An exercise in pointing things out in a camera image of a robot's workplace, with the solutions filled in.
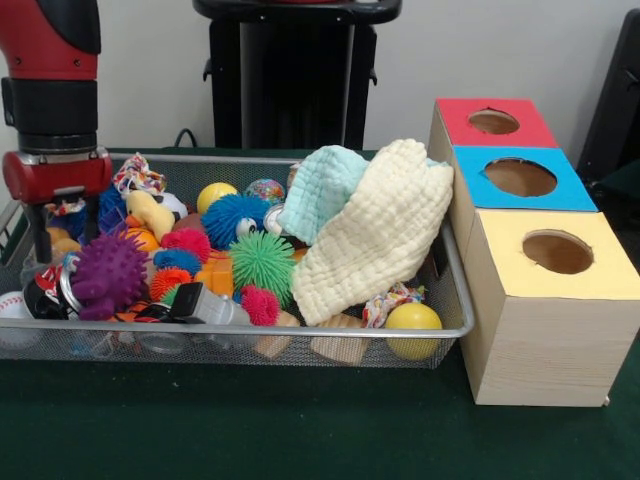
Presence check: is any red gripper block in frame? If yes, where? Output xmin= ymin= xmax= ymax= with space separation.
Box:
xmin=2 ymin=147 xmax=115 ymax=265

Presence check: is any clear plastic bottle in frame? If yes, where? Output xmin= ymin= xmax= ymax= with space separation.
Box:
xmin=19 ymin=249 xmax=66 ymax=287

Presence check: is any light blue waffle cloth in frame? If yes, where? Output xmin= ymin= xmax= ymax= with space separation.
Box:
xmin=277 ymin=144 xmax=450 ymax=246

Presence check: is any cream waffle cloth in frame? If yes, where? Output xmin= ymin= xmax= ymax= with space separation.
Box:
xmin=292 ymin=137 xmax=455 ymax=326

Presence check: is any wooden box with three holes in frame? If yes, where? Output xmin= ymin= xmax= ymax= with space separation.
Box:
xmin=426 ymin=97 xmax=640 ymax=407

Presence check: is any crumpled colourful printed wrapper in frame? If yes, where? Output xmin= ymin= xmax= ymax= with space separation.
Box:
xmin=44 ymin=197 xmax=87 ymax=217
xmin=113 ymin=153 xmax=169 ymax=195

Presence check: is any purple spiky rubber toy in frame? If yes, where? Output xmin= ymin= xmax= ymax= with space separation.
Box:
xmin=69 ymin=229 xmax=152 ymax=321

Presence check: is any crushed black can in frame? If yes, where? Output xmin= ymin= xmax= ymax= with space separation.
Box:
xmin=22 ymin=266 xmax=81 ymax=321

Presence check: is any white baseball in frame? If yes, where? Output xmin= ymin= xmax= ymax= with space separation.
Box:
xmin=0 ymin=292 xmax=34 ymax=349

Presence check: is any blue spiky ball with eyes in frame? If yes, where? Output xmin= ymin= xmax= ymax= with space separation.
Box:
xmin=201 ymin=192 xmax=274 ymax=251

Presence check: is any plain green spiky ball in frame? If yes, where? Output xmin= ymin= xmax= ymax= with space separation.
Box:
xmin=228 ymin=230 xmax=299 ymax=309

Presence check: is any dark green table cloth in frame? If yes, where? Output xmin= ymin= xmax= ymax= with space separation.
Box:
xmin=0 ymin=145 xmax=640 ymax=480

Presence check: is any large yellow ball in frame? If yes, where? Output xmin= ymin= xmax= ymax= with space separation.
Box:
xmin=384 ymin=301 xmax=445 ymax=361

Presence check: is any neighbouring green covered table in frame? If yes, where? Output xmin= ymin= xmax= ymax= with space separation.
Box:
xmin=589 ymin=164 xmax=640 ymax=234

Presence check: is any black chair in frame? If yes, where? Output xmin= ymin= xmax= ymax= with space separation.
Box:
xmin=577 ymin=8 xmax=640 ymax=174

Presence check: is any shallow wire mesh bin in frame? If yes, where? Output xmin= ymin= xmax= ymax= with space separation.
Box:
xmin=0 ymin=153 xmax=476 ymax=370

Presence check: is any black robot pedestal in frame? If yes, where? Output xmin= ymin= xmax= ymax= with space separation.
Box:
xmin=192 ymin=0 xmax=404 ymax=150

